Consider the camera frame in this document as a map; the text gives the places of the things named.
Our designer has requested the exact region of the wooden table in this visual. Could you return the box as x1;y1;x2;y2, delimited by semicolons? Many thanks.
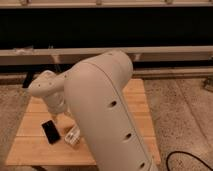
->
6;79;161;166

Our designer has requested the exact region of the black cable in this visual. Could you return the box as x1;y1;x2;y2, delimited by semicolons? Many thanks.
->
165;150;213;171

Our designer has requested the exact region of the grey metal rail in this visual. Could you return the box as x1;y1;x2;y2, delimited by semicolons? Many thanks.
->
0;45;213;66

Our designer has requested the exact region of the black eraser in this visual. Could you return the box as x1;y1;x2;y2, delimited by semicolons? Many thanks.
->
42;120;60;144

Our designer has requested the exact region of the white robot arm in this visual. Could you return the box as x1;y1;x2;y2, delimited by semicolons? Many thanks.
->
28;50;158;171

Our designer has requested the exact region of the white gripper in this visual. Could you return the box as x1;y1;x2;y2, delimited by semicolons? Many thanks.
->
44;94;72;123

